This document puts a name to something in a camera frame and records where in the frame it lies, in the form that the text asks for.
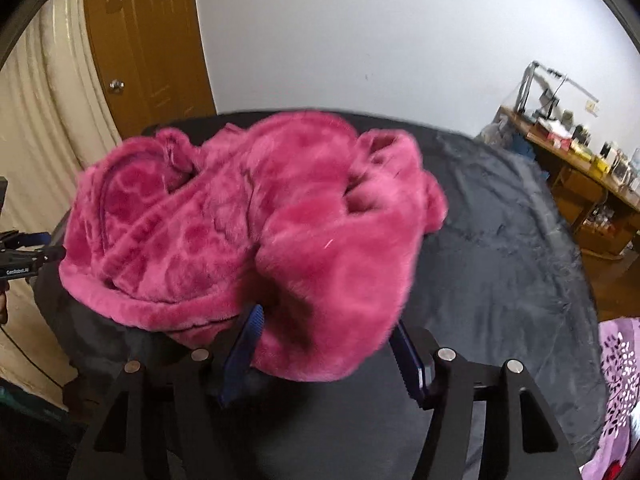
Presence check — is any pink fleece garment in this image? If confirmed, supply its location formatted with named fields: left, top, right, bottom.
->
left=58, top=110, right=448, bottom=382

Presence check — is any brown wooden door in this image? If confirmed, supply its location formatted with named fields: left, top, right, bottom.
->
left=84, top=0, right=216, bottom=139

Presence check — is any wooden desk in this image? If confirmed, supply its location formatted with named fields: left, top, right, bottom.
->
left=498, top=106, right=639, bottom=259

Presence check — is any black cable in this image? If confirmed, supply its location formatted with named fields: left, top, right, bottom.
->
left=0, top=320, right=66, bottom=391

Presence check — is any black bed cover sheet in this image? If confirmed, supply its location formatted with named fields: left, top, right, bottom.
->
left=29, top=108, right=609, bottom=480

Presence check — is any white plastic bag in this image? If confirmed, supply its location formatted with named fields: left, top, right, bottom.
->
left=475, top=113, right=514, bottom=150

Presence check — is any purple floral bedding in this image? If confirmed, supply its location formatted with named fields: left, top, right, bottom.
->
left=580, top=318, right=639, bottom=479

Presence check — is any cream curtain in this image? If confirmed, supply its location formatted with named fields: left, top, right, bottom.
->
left=1, top=0, right=120, bottom=406

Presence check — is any silver door knob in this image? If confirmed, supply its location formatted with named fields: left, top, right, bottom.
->
left=108, top=79, right=125, bottom=94

